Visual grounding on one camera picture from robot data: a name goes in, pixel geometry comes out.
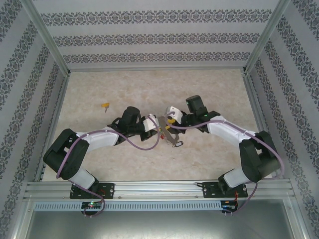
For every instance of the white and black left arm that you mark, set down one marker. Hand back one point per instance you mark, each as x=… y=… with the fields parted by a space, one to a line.
x=99 y=139

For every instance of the black mount plate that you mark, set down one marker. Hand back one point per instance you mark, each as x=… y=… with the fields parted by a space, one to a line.
x=108 y=191
x=209 y=190

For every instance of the grey metal sheet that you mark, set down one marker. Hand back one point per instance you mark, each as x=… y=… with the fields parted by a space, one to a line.
x=159 y=226

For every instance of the small circuit board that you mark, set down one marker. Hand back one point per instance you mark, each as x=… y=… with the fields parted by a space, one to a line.
x=92 y=204
x=228 y=207

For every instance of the metal key plate with rings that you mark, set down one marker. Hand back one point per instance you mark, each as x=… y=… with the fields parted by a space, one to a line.
x=167 y=135

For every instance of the aluminium rear frame rail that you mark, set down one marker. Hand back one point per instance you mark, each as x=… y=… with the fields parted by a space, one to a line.
x=174 y=68

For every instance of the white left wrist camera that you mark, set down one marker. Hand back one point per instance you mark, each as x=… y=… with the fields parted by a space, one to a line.
x=150 y=123

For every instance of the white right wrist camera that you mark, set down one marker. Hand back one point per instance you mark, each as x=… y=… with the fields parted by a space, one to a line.
x=175 y=113

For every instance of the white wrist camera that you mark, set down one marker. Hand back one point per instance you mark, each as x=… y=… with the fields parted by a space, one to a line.
x=150 y=123
x=175 y=113

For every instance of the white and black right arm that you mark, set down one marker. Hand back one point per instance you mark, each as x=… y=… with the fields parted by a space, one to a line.
x=229 y=134

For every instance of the yellow key tag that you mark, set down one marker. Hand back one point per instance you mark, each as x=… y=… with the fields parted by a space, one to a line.
x=105 y=104

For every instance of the aluminium frame post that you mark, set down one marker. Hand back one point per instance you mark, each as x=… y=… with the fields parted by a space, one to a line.
x=266 y=32
x=45 y=32

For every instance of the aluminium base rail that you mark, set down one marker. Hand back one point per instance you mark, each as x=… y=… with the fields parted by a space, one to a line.
x=159 y=189

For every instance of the black key tag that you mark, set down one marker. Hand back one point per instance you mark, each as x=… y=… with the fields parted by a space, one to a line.
x=179 y=144

